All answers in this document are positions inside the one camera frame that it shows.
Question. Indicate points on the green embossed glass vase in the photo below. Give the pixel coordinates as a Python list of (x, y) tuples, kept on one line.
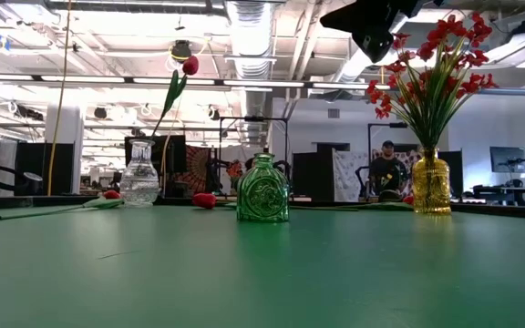
[(262, 196)]

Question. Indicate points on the wall vent grille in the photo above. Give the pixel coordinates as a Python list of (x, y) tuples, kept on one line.
[(333, 113)]

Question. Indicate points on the white pillar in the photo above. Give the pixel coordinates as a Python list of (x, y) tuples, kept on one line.
[(73, 132)]

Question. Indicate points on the black metal frame stand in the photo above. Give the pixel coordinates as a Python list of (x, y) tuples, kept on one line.
[(398, 125), (253, 118)]

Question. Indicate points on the dark desk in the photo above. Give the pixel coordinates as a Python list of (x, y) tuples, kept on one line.
[(504, 189)]

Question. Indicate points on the orange background flowers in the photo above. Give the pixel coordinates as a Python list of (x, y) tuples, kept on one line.
[(234, 169)]

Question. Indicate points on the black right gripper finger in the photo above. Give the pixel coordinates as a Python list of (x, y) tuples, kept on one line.
[(363, 18), (376, 45)]

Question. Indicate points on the grey curtain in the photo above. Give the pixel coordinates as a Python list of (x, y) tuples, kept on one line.
[(9, 159)]

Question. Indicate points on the black backdrop panel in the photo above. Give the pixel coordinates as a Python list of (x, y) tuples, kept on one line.
[(456, 173)]

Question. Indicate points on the large grey air duct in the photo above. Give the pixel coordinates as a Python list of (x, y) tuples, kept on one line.
[(353, 64)]

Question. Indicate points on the tall black partition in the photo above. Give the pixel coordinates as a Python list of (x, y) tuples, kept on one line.
[(312, 173)]

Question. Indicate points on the yellow embossed glass vase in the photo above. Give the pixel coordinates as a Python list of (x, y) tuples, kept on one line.
[(431, 187)]

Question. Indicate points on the black partition panel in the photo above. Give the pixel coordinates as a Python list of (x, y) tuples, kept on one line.
[(34, 157)]

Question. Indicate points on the dark computer monitor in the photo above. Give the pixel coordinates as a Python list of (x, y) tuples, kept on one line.
[(506, 159)]

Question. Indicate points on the black ceiling track light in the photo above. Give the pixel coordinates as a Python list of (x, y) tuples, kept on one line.
[(27, 112)]

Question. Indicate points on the black rounded object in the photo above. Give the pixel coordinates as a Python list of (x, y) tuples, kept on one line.
[(389, 196)]

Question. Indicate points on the black ceiling spotlight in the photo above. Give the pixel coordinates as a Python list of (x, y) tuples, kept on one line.
[(213, 113), (100, 112)]

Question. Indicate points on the clear glass vase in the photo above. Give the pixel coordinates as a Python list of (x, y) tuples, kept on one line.
[(139, 187)]

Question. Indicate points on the mandala pattern tapestry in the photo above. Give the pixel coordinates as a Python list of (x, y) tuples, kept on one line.
[(196, 166)]

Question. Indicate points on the round black ceiling fixture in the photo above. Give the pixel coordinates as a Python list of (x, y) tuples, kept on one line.
[(181, 49)]

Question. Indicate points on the silver ribbed air duct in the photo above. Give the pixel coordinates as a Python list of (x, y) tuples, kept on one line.
[(251, 27)]

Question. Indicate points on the pink floral cloth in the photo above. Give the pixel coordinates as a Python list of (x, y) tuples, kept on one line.
[(409, 159)]

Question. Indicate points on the white floral cloth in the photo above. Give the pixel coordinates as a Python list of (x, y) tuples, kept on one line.
[(346, 173)]

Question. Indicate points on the black cylinder object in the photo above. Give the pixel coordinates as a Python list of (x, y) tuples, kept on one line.
[(30, 186)]

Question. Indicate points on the person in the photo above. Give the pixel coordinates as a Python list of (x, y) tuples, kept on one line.
[(250, 164), (388, 173)]

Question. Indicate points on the black screen panel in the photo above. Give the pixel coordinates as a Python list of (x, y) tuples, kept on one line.
[(176, 155)]

